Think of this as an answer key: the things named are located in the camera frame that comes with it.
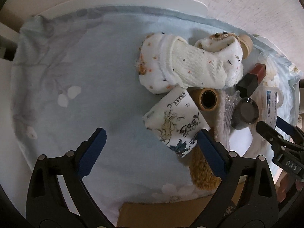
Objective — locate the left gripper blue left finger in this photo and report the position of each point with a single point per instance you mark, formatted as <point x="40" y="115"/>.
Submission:
<point x="94" y="146"/>

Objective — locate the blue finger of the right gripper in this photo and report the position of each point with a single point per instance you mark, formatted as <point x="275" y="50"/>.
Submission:
<point x="284" y="126"/>

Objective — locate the white speckled sock roll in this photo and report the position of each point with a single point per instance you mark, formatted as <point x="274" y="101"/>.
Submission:
<point x="167" y="61"/>
<point x="226" y="46"/>

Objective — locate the short cardboard tape roll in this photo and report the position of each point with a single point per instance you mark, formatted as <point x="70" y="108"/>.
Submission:
<point x="246" y="45"/>

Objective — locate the black cosmetic jar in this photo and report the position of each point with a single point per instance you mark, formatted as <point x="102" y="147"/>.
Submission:
<point x="245" y="113"/>

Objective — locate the cardboard box with floral lining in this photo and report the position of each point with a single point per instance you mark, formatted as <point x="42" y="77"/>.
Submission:
<point x="172" y="207"/>

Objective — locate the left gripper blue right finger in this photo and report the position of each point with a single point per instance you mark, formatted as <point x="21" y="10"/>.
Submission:
<point x="214" y="152"/>

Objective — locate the red and black lipstick box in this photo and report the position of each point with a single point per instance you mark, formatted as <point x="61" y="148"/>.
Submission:
<point x="249" y="83"/>

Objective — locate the white ink-painting tissue pack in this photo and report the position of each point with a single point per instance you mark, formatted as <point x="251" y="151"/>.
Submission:
<point x="175" y="120"/>

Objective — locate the clear plastic bottle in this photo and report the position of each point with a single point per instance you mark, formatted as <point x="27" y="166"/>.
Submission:
<point x="231" y="102"/>

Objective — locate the floral light blue tablecloth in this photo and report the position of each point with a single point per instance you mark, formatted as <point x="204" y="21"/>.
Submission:
<point x="75" y="73"/>

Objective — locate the white square case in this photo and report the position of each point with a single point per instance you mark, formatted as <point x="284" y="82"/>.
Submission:
<point x="240" y="141"/>

